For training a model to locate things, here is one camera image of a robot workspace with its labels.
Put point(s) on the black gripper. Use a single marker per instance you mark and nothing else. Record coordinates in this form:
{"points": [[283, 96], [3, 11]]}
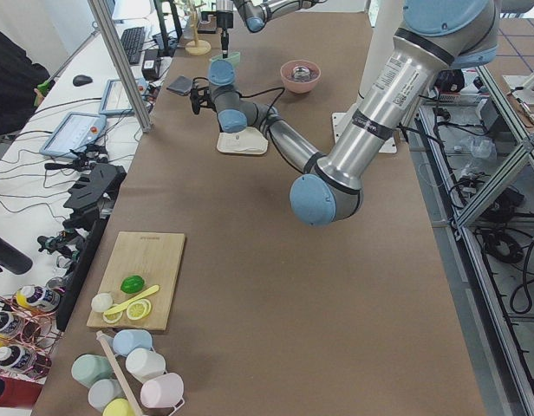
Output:
{"points": [[205, 98], [224, 20]]}

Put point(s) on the green bowl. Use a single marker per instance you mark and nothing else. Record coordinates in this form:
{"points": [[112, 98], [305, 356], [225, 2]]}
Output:
{"points": [[234, 58]]}

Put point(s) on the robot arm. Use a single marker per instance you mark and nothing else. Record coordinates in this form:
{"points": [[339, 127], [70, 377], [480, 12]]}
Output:
{"points": [[432, 37], [253, 16]]}

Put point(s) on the grey folded cloth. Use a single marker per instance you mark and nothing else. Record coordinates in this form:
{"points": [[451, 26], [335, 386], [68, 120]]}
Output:
{"points": [[182, 85]]}

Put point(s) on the wooden stand with round base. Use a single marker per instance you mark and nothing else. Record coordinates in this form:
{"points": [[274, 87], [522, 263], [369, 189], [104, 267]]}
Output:
{"points": [[195, 46]]}

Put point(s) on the black power adapter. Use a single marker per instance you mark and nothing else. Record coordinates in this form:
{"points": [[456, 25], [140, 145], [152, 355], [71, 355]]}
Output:
{"points": [[151, 63]]}

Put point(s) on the cream rabbit tray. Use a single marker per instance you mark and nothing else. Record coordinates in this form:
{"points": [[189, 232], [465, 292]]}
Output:
{"points": [[248, 142]]}

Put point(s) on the metal ice scoop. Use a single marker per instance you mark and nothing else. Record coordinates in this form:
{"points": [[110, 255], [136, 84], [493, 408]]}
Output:
{"points": [[302, 73]]}

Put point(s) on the far teach pendant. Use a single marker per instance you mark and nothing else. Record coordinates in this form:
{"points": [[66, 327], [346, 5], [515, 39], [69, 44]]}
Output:
{"points": [[114, 100]]}

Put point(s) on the teach pendant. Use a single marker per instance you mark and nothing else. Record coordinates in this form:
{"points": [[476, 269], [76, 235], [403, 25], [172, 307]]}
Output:
{"points": [[114, 100], [73, 134]]}

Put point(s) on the black keyboard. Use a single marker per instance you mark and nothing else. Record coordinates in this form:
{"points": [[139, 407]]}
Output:
{"points": [[132, 41]]}

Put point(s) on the black computer mouse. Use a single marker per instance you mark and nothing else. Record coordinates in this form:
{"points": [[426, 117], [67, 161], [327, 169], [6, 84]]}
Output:
{"points": [[82, 80]]}

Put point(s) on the near teach pendant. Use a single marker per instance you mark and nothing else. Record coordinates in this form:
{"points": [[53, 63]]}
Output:
{"points": [[73, 134]]}

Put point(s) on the black tool holder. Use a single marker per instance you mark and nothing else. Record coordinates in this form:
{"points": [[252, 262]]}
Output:
{"points": [[84, 198]]}

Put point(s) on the bamboo cutting board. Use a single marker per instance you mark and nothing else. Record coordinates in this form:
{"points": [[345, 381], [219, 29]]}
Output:
{"points": [[141, 264]]}

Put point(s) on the seated person in black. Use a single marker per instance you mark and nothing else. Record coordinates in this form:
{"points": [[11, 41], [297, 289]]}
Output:
{"points": [[19, 78]]}

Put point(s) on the yellow plastic knife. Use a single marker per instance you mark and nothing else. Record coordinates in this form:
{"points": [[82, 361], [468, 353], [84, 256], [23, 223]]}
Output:
{"points": [[122, 306]]}

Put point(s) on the green lime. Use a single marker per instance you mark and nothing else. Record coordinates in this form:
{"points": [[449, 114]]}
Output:
{"points": [[132, 284]]}

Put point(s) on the lemon slice underneath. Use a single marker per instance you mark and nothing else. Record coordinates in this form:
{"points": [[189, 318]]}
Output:
{"points": [[147, 307]]}

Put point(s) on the lemon slice top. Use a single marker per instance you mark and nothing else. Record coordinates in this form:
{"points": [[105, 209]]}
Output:
{"points": [[134, 311]]}

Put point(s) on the white garlic bulb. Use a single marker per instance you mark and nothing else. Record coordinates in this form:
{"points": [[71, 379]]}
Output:
{"points": [[102, 302]]}

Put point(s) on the lemon slice at edge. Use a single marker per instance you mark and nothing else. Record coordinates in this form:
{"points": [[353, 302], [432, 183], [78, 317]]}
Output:
{"points": [[112, 318]]}

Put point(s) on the black bottle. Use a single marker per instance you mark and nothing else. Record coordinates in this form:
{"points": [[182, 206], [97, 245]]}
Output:
{"points": [[13, 260]]}

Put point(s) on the light blue cup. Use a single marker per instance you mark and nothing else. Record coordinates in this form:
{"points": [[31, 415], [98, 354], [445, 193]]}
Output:
{"points": [[127, 340]]}

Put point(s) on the yellow sauce bottle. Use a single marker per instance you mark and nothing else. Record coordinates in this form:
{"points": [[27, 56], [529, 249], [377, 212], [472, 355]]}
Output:
{"points": [[41, 299]]}

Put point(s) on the white cup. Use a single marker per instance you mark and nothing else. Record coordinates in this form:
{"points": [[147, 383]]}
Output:
{"points": [[145, 364]]}

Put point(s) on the sage green cup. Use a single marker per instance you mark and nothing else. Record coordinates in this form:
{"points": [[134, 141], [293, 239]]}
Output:
{"points": [[90, 368]]}

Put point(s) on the lavender plastic cup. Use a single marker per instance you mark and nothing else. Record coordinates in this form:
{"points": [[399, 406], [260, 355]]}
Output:
{"points": [[163, 391]]}

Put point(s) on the grey cup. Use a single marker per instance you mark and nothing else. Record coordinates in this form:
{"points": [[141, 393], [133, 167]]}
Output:
{"points": [[102, 392]]}

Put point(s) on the yellow cup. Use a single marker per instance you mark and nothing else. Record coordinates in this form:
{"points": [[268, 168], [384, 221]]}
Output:
{"points": [[118, 407]]}

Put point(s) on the red object at corner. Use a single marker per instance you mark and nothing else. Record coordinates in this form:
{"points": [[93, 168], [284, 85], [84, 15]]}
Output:
{"points": [[21, 394]]}

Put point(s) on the aluminium frame post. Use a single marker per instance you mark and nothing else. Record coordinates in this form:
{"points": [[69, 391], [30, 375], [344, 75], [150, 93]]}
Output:
{"points": [[116, 52]]}

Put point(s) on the aluminium side frame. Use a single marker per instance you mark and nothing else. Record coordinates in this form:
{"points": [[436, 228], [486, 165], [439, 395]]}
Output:
{"points": [[474, 156]]}

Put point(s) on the copper wire basket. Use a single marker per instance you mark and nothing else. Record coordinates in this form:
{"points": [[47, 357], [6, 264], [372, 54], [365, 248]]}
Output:
{"points": [[28, 340]]}

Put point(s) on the wooden rack handle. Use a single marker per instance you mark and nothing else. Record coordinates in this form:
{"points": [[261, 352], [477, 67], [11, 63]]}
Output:
{"points": [[104, 340]]}

